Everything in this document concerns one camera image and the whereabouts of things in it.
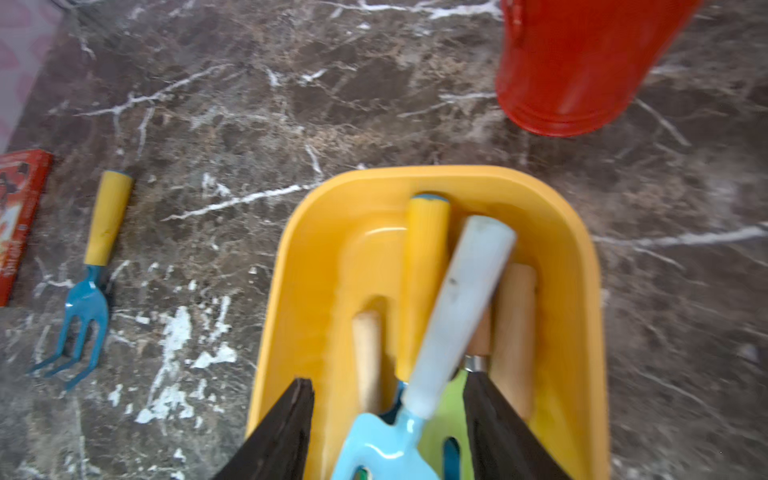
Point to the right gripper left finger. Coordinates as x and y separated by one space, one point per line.
278 447

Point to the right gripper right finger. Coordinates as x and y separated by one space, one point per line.
502 445

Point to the white handle lightblue fork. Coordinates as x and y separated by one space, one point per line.
391 451

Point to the yellow handle teal fork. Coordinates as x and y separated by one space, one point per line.
86 301

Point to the yellow storage box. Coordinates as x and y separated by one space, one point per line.
343 246

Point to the red comic book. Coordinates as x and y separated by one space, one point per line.
23 176

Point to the red pencil cup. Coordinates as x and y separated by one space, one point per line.
571 67

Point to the wood handle lime fork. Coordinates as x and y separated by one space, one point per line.
445 441

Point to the yellow handle blue fork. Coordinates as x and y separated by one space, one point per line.
424 263

